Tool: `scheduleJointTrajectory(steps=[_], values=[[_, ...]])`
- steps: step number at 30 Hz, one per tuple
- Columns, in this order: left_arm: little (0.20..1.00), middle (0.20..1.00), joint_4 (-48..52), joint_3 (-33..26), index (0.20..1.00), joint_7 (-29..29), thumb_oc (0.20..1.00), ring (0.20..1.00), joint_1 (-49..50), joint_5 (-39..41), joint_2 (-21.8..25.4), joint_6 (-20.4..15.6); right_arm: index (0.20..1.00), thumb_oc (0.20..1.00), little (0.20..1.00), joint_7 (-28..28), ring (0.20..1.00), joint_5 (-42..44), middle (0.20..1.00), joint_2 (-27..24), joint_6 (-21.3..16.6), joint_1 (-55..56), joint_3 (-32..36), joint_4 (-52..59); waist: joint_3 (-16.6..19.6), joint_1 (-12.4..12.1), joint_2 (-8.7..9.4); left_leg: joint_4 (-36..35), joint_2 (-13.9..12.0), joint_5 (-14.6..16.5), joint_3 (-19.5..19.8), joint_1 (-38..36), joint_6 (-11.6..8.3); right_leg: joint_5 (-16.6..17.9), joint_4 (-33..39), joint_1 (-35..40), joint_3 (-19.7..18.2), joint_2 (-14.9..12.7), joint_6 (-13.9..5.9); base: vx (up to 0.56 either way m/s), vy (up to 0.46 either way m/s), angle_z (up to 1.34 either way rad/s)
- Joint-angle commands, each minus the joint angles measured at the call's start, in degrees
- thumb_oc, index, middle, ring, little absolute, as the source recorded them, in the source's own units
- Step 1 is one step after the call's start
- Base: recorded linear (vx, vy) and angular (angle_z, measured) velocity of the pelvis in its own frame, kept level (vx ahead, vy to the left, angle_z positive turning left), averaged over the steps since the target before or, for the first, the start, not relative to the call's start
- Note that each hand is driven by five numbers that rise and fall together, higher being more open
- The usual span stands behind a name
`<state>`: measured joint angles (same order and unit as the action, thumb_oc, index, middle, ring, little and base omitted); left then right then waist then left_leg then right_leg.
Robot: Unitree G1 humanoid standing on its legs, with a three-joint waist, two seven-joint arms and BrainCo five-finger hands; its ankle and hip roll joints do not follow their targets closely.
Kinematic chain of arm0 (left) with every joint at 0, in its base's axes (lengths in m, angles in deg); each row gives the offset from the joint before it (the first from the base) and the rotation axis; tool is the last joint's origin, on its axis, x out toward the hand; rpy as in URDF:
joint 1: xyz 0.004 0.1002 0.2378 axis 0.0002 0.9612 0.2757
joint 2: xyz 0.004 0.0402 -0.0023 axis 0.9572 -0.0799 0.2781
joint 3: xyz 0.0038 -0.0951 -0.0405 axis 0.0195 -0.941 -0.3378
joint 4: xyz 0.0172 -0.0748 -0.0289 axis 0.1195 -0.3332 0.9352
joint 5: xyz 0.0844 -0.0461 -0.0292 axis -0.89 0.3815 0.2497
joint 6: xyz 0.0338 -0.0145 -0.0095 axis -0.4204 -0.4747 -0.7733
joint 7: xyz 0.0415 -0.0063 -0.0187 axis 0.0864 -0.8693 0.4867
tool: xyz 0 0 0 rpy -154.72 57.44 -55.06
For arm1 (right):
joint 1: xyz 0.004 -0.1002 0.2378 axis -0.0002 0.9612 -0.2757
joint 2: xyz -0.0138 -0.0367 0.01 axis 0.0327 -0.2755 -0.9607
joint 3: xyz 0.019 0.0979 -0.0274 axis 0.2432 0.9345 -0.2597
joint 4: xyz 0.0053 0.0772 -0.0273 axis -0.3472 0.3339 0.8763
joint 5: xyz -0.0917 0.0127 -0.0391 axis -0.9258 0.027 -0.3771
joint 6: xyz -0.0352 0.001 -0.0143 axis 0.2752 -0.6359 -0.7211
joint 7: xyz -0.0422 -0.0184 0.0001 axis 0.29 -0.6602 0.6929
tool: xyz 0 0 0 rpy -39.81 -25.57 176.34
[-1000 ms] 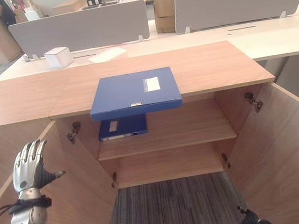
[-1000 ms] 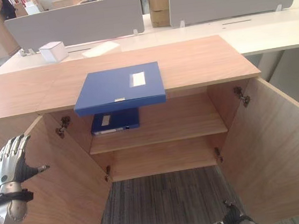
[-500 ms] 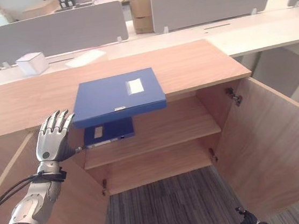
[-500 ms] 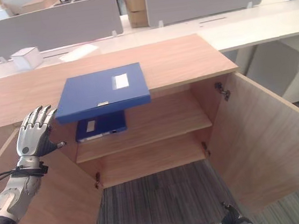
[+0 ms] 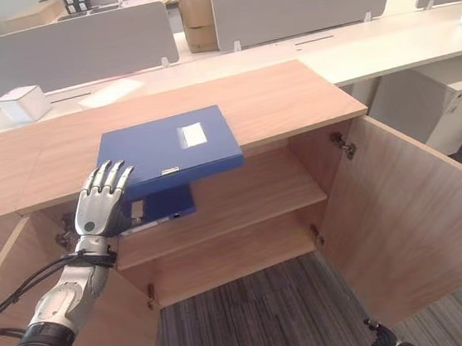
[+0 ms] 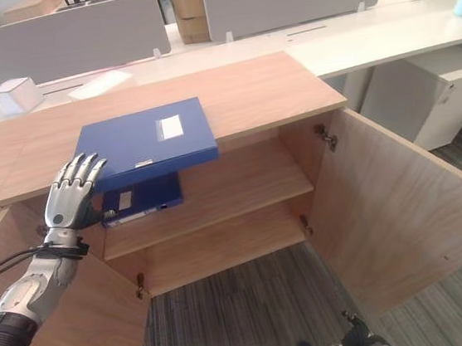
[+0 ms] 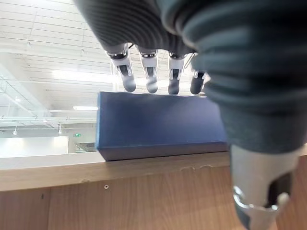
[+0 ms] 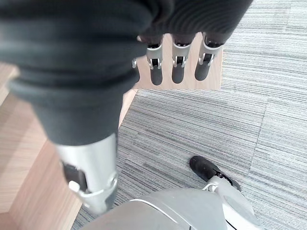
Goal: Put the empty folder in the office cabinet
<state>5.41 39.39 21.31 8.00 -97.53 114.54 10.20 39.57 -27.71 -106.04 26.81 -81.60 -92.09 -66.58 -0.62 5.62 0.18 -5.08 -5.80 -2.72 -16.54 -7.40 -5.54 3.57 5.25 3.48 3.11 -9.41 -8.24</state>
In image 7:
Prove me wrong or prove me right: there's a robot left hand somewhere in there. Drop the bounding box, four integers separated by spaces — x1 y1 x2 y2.
73 0 307 230

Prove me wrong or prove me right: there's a blue folder box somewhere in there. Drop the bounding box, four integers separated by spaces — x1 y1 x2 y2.
95 91 231 161

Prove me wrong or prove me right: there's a wooden office cabinet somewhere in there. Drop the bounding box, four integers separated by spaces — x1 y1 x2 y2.
0 150 307 230

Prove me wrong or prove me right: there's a white partition wall panel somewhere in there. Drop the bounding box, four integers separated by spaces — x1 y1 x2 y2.
0 136 70 159

